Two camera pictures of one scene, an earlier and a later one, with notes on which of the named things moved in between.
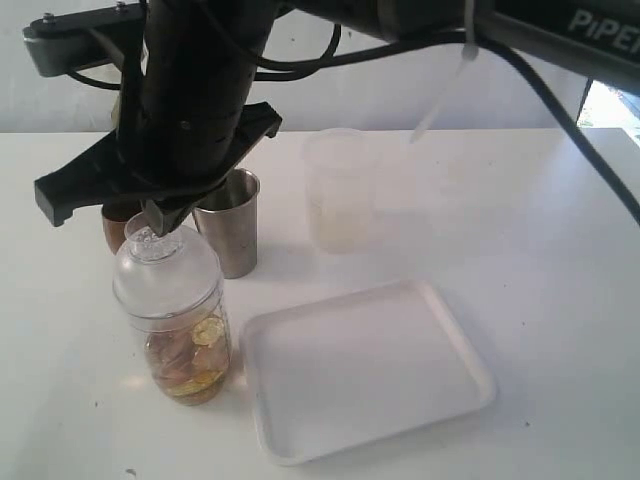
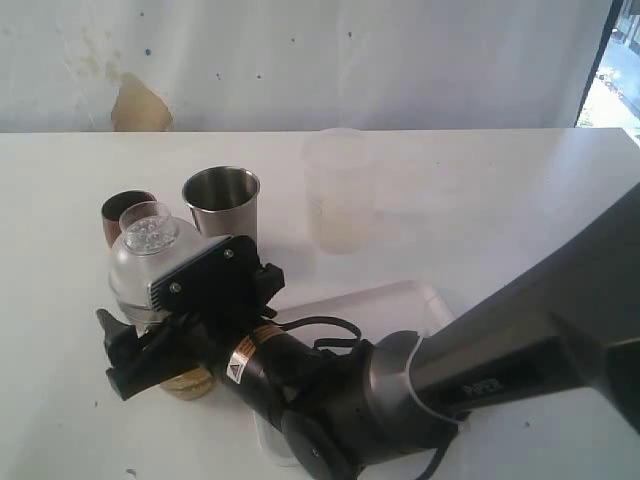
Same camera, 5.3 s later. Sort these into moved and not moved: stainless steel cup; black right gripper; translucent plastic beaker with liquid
Moved: black right gripper
Not moved: stainless steel cup; translucent plastic beaker with liquid
